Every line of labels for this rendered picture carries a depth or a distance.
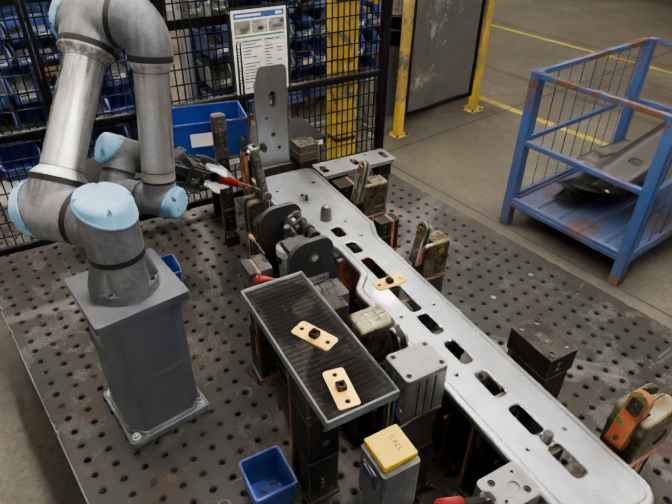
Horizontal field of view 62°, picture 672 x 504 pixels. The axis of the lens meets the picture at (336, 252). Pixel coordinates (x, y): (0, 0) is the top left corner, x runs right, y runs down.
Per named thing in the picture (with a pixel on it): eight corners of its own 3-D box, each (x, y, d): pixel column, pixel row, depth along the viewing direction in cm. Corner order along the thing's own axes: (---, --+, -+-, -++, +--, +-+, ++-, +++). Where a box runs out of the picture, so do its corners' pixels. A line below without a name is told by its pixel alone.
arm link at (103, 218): (124, 270, 113) (109, 212, 105) (67, 258, 116) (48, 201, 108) (156, 238, 123) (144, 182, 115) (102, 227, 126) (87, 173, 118)
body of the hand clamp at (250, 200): (276, 292, 186) (270, 199, 165) (257, 298, 183) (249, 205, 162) (269, 282, 190) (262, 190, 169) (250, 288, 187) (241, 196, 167)
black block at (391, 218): (401, 294, 186) (408, 219, 169) (373, 305, 181) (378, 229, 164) (387, 281, 191) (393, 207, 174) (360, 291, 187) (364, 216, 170)
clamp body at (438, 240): (445, 334, 171) (461, 240, 150) (412, 348, 166) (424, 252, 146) (426, 316, 177) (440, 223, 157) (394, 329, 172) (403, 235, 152)
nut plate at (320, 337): (339, 340, 103) (339, 335, 103) (326, 352, 101) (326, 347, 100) (303, 321, 107) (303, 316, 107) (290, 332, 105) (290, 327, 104)
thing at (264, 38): (291, 88, 214) (288, 1, 196) (235, 98, 205) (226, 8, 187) (289, 87, 215) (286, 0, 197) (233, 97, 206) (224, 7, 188)
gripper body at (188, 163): (203, 196, 149) (159, 184, 141) (193, 182, 155) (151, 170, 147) (214, 170, 146) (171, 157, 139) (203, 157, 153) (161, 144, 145)
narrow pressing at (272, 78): (290, 161, 197) (286, 63, 177) (260, 168, 192) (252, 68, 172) (289, 160, 197) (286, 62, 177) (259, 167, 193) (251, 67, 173)
